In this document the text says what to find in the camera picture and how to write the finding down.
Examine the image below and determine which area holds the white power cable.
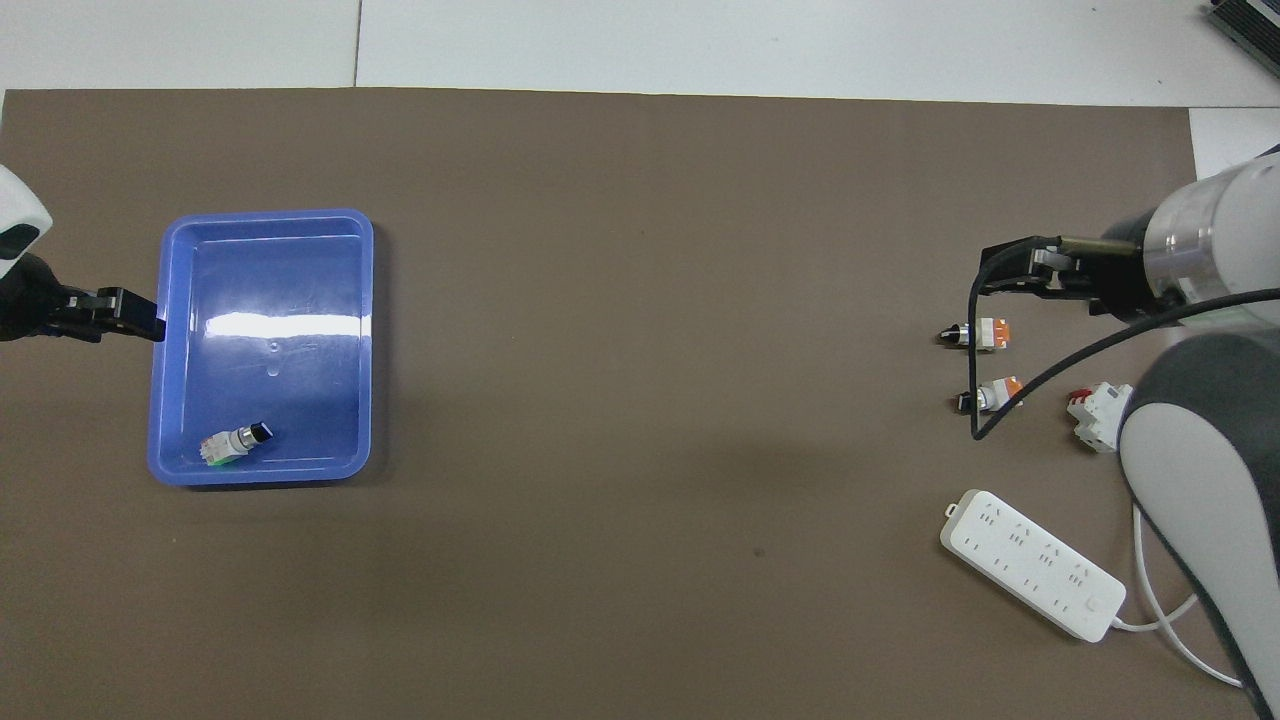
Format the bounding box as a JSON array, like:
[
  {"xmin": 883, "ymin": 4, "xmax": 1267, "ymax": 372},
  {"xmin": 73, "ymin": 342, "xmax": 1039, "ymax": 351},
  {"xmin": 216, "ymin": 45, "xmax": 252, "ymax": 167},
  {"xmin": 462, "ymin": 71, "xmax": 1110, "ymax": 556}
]
[{"xmin": 1112, "ymin": 505, "xmax": 1247, "ymax": 690}]

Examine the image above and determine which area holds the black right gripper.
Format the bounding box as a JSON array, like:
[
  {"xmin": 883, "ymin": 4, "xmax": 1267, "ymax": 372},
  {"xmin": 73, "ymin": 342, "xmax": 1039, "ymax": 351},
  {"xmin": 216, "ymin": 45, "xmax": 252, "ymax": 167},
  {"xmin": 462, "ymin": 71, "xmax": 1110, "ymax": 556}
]
[{"xmin": 982, "ymin": 212, "xmax": 1167, "ymax": 323}]

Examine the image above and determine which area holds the brown table mat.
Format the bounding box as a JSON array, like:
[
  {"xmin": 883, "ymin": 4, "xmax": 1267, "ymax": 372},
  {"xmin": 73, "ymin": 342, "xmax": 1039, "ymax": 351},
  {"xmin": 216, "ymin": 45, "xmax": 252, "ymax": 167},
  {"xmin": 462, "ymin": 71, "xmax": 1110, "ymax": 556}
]
[{"xmin": 0, "ymin": 88, "xmax": 1256, "ymax": 720}]

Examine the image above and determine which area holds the grey ribbed device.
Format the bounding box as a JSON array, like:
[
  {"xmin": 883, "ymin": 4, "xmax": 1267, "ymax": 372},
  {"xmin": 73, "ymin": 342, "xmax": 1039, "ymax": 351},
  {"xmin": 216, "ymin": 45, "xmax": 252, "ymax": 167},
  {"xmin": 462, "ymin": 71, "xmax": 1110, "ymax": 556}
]
[{"xmin": 1205, "ymin": 0, "xmax": 1280, "ymax": 51}]

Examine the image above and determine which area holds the white circuit breaker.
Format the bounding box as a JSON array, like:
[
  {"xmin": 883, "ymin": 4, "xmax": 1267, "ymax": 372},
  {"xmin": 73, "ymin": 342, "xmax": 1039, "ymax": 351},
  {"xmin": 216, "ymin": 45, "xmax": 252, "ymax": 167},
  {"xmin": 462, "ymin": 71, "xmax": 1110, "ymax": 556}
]
[{"xmin": 1066, "ymin": 382, "xmax": 1136, "ymax": 454}]

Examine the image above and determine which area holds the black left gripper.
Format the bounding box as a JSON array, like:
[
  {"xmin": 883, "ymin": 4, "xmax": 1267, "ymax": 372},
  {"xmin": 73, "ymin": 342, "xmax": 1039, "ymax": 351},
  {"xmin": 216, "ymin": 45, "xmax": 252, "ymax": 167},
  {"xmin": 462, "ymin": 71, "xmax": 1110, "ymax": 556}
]
[{"xmin": 0, "ymin": 255, "xmax": 167, "ymax": 343}]

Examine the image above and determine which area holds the white power strip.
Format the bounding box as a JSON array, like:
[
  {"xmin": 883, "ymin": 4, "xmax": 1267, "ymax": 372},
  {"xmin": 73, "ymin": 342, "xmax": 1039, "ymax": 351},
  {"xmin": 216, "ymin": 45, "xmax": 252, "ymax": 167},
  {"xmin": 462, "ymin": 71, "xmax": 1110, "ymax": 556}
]
[{"xmin": 939, "ymin": 488, "xmax": 1128, "ymax": 643}]

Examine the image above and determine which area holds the rotary selector switch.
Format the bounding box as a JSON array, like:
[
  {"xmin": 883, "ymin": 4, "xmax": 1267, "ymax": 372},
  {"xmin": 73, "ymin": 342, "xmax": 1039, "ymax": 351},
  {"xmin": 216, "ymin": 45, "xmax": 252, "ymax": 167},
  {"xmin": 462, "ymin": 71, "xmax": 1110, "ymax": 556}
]
[
  {"xmin": 200, "ymin": 421, "xmax": 274, "ymax": 469},
  {"xmin": 955, "ymin": 376, "xmax": 1027, "ymax": 415},
  {"xmin": 937, "ymin": 318, "xmax": 1013, "ymax": 353}
]

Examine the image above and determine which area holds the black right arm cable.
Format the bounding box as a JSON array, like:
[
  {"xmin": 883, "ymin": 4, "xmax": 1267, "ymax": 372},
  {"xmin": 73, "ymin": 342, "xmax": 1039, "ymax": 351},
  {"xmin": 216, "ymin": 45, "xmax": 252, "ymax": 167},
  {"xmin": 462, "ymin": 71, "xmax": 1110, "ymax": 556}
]
[{"xmin": 967, "ymin": 237, "xmax": 1280, "ymax": 442}]

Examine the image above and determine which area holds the blue plastic tray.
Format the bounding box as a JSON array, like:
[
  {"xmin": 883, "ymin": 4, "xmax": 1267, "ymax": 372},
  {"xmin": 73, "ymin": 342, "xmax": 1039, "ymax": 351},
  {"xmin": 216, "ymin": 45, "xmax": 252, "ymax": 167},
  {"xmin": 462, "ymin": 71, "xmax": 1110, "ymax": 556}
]
[{"xmin": 147, "ymin": 208, "xmax": 375, "ymax": 488}]

